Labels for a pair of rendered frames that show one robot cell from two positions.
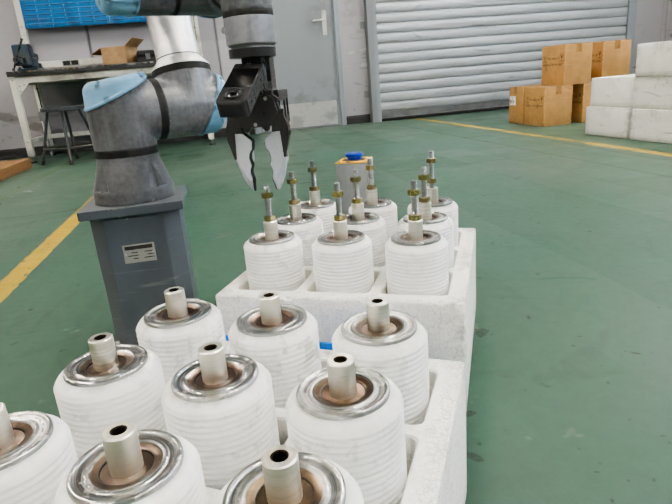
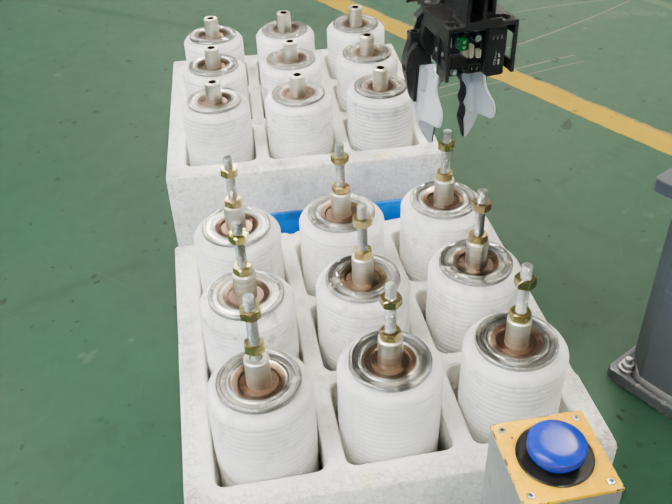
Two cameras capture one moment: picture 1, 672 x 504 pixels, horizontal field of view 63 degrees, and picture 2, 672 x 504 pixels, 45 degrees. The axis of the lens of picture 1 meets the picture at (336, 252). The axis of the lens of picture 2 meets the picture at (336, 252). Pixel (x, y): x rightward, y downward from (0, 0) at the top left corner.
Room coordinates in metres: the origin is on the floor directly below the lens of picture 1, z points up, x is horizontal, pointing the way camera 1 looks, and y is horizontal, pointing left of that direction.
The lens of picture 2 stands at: (1.49, -0.34, 0.77)
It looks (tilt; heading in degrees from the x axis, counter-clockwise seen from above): 38 degrees down; 154
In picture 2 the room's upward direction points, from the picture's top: 2 degrees counter-clockwise
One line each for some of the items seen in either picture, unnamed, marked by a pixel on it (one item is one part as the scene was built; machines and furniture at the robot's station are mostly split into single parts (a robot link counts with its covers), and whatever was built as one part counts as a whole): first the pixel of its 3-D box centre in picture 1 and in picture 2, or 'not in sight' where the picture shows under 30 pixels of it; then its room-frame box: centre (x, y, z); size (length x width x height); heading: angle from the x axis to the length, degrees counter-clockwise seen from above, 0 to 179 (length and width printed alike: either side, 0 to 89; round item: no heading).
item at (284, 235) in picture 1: (272, 238); (443, 200); (0.86, 0.10, 0.25); 0.08 x 0.08 x 0.01
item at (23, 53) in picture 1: (24, 56); not in sight; (4.85, 2.42, 0.87); 0.41 x 0.17 x 0.25; 11
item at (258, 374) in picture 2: (432, 195); (257, 370); (1.02, -0.19, 0.26); 0.02 x 0.02 x 0.03
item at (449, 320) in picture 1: (364, 302); (364, 388); (0.94, -0.04, 0.09); 0.39 x 0.39 x 0.18; 73
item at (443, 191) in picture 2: (271, 230); (443, 190); (0.86, 0.10, 0.26); 0.02 x 0.02 x 0.03
